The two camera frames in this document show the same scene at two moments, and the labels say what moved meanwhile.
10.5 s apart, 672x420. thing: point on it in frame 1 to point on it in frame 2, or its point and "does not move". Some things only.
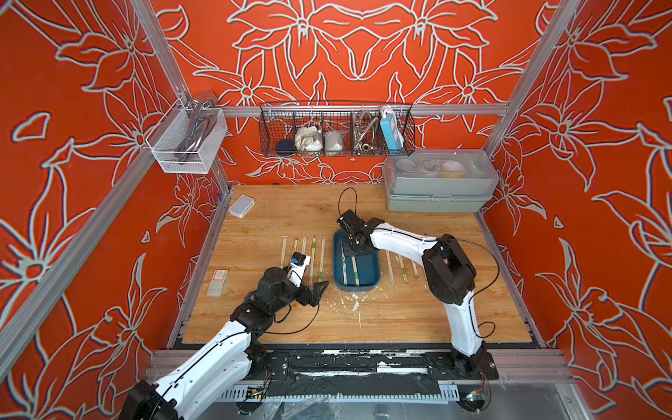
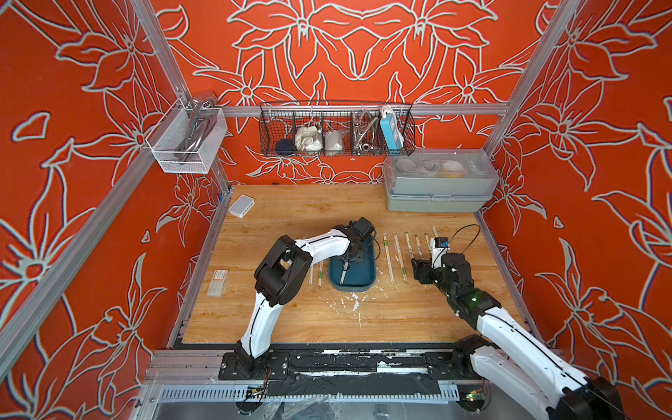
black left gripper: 317,290 to 360,256
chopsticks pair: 402,267 does not move
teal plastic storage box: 367,266 does not move
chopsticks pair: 390,267 does not move
